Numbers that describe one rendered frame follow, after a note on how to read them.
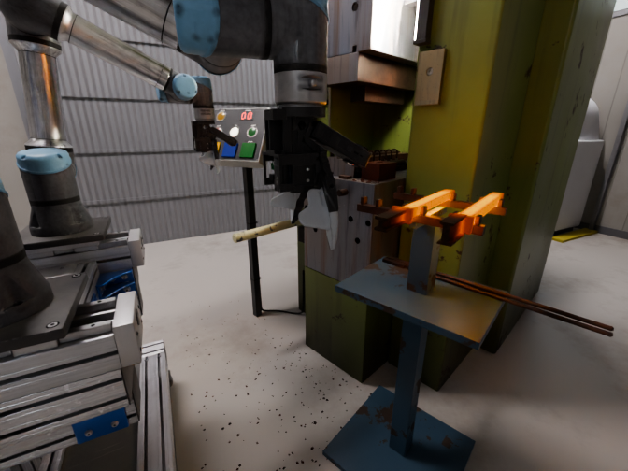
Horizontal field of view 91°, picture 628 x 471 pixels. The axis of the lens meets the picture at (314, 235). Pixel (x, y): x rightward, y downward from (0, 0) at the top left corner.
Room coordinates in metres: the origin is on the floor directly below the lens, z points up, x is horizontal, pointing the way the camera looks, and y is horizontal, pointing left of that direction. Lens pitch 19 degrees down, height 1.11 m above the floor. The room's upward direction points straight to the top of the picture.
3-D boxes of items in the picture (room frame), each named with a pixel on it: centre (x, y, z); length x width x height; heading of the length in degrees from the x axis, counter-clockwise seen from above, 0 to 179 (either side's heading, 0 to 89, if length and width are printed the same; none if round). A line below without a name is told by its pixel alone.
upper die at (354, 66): (1.47, -0.24, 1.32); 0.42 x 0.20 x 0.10; 134
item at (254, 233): (1.51, 0.22, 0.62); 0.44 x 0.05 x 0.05; 134
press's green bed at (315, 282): (1.44, -0.29, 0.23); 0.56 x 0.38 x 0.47; 134
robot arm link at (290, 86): (0.48, 0.02, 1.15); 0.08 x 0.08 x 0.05
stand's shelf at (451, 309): (0.81, -0.31, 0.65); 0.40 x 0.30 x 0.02; 49
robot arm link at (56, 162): (0.89, 0.76, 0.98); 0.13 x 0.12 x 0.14; 35
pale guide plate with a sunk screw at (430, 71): (1.19, -0.40, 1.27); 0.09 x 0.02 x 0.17; 44
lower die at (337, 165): (1.47, -0.24, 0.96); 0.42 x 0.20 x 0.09; 134
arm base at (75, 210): (0.89, 0.76, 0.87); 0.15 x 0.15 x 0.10
